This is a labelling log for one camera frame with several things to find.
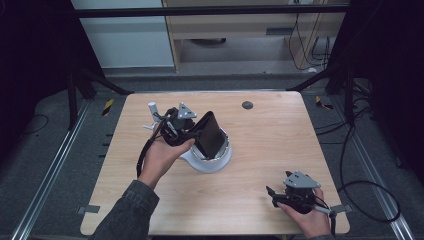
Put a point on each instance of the white stand with bowl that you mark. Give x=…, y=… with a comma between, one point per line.
x=213, y=165

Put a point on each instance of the person's right hand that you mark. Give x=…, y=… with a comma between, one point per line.
x=316, y=223

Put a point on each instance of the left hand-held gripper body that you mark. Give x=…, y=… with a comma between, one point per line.
x=176, y=128

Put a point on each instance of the black wallet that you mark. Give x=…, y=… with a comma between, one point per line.
x=210, y=136

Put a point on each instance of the yellow black tape marker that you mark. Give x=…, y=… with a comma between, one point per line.
x=107, y=107
x=321, y=103

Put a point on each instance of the light wooden desk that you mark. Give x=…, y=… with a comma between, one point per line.
x=233, y=28

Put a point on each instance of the black stand legs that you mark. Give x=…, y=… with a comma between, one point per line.
x=349, y=96
x=72, y=100

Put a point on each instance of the round grey table grommet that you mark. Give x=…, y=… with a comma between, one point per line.
x=247, y=105

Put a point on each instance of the black horizontal bar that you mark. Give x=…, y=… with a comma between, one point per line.
x=200, y=11

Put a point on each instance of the grey tape strip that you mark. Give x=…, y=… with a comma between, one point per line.
x=89, y=209
x=343, y=208

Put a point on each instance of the white cabinet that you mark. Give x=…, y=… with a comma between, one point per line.
x=126, y=40

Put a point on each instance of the person's left hand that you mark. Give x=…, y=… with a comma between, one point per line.
x=160, y=160

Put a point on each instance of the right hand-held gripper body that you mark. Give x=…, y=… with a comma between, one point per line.
x=300, y=196

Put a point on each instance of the metal floor rail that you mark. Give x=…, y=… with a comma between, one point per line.
x=376, y=180
x=50, y=170

